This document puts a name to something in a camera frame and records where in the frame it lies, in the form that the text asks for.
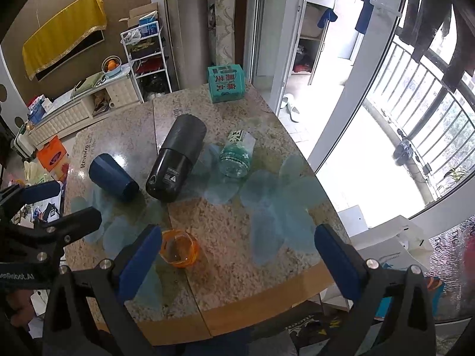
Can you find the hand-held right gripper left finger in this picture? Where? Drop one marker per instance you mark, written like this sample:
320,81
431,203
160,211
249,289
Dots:
139,265

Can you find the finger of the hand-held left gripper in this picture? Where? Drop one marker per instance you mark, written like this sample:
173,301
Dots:
74,222
40,191

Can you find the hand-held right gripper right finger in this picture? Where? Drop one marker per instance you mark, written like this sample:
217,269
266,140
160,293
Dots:
336,263

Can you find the dark blue cup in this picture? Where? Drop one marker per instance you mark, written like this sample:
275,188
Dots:
111,178

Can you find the orange transparent cup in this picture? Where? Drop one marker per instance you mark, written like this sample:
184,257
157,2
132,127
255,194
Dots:
180,250

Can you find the orange box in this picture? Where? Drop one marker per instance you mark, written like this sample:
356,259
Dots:
52,157

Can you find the white suitcase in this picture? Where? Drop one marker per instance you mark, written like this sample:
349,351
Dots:
23,142

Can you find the white cardboard box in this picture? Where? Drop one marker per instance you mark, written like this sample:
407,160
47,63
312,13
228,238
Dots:
386,241

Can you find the blue box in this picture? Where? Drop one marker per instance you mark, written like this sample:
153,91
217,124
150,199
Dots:
39,108

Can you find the white low cabinet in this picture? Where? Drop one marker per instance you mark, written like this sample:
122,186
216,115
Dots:
74,113

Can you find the black thermos bottle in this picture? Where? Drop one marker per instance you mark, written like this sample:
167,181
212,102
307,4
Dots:
174,155

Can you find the pair of dark shoes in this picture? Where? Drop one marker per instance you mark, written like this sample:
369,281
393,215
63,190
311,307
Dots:
403,152

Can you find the fruit bowl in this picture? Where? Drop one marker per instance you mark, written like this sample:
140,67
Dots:
111,67

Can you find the black television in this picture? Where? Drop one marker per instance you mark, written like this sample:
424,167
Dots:
74,51

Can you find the clear plastic bottle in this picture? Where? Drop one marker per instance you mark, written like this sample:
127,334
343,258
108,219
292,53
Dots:
235,155

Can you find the potted plant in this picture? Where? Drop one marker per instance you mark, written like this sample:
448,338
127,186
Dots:
454,178

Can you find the white slipper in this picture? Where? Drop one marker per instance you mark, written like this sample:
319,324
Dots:
295,114
287,101

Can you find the yellow fringed cloth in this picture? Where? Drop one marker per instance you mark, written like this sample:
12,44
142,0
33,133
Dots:
63,29

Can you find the balcony railing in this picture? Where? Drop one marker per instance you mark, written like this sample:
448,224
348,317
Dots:
426,92

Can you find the teal tissue pack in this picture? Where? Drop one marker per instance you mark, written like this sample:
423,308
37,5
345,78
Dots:
226,83

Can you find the open cardboard box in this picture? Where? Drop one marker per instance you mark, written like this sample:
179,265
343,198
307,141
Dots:
143,16

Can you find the white cupboard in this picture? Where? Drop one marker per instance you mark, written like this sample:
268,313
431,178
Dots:
315,44

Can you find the dark hanging garment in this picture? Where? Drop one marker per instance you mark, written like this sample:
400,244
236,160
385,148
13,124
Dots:
460,52
423,18

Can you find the blue cloth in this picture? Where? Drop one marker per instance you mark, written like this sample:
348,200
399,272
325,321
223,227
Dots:
326,16

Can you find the patterned curtain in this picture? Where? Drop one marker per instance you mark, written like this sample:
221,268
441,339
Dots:
225,18

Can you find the blue hanging garment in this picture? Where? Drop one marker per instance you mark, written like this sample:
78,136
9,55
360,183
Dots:
367,7

